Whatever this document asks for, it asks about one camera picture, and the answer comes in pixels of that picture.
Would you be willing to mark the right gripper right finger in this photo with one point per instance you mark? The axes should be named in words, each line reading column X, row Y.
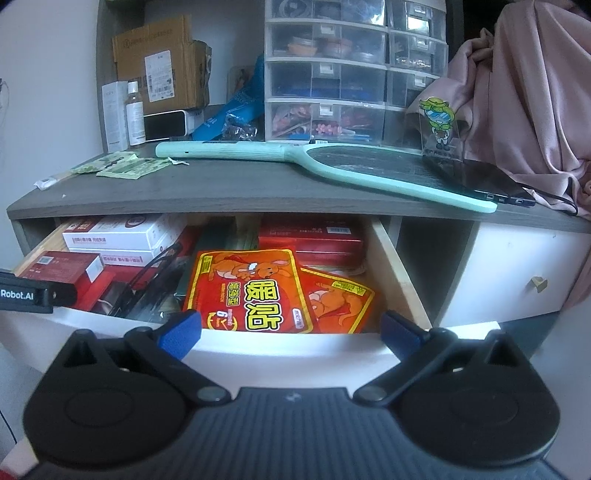
column 420, row 352

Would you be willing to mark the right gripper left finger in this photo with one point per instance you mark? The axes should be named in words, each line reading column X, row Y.
column 163, row 349

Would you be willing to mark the right drawer brass knob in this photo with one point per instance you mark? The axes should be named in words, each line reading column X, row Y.
column 539, row 283

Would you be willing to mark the clear plastic drawer organizer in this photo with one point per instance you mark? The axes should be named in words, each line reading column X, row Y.
column 346, row 71

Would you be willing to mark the red box white label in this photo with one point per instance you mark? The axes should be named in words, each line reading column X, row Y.
column 85, row 271

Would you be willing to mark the small red heat-pad packet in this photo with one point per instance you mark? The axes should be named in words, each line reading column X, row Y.
column 338, row 304

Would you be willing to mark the large red heat-pad packet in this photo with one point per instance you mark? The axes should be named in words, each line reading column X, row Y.
column 258, row 291

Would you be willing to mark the cotton swab packet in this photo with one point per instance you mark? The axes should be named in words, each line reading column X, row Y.
column 50, row 181

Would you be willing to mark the white red medicine box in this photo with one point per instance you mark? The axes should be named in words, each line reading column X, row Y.
column 132, row 240

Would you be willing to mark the dark red flat box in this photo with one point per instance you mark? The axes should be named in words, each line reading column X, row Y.
column 316, row 239

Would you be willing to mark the grey wooden desk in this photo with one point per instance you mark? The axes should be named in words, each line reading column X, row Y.
column 430, row 238

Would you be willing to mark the green cartoon sachet packet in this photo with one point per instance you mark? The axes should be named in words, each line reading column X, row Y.
column 101, row 163

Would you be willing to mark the green label sachet packet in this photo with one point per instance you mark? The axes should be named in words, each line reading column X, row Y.
column 134, row 168

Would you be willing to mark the mint electric fly swatter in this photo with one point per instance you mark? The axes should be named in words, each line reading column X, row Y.
column 309, row 157

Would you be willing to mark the black tablet device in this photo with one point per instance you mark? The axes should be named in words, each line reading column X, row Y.
column 479, row 180

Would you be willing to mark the torn white wrapper scrap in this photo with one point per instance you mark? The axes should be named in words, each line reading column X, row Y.
column 177, row 162

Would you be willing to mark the acrylic cartoon figure stand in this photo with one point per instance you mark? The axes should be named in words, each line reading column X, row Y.
column 439, row 129

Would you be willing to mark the clear toner bottle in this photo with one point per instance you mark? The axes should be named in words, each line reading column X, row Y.
column 134, row 115

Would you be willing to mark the white tall carton box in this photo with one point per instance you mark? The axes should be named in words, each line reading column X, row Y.
column 113, row 97

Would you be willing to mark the white black smart display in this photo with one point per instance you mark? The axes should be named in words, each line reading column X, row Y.
column 172, row 124

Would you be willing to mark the black foil packet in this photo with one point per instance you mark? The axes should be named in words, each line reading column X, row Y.
column 236, row 129

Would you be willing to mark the blue plastic bag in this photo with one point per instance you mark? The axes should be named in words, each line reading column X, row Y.
column 246, row 105

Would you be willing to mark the brown cardboard box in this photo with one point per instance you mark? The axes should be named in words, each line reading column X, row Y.
column 171, row 68

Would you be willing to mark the pink cloth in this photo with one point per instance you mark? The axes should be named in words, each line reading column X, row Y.
column 521, row 99

